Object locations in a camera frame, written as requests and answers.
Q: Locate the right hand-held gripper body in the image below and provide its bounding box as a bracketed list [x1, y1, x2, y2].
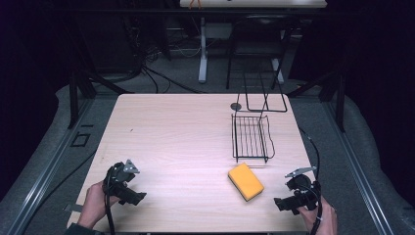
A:
[284, 165, 323, 212]

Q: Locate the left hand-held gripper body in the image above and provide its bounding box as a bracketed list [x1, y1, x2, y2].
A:
[103, 159, 141, 201]

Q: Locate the yellow sponge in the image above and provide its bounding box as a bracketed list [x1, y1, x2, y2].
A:
[227, 163, 265, 203]

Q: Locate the black wire rack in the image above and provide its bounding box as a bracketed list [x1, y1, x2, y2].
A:
[231, 70, 289, 164]

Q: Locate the person's right hand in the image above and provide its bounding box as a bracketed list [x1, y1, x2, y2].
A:
[297, 195, 339, 235]

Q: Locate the person's left hand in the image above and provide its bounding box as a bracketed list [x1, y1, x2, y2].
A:
[76, 180, 121, 230]

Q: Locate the black metal stand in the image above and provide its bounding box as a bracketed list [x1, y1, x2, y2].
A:
[287, 38, 347, 133]
[67, 28, 135, 130]

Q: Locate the black chair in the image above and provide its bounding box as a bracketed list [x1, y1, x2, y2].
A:
[225, 13, 295, 91]

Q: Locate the white desk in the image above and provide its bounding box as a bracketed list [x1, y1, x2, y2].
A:
[179, 0, 328, 84]

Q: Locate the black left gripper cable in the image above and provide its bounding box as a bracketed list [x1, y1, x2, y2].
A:
[103, 165, 116, 235]

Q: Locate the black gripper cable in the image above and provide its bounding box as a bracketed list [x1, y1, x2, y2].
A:
[298, 126, 324, 235]
[103, 165, 116, 235]

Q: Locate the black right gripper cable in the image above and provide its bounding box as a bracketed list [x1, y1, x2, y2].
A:
[298, 126, 324, 235]

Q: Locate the aluminium floor rail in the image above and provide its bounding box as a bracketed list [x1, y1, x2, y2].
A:
[6, 97, 96, 235]
[321, 99, 397, 235]

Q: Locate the bundle of black floor cables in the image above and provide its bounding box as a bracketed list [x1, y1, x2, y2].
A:
[120, 9, 209, 96]

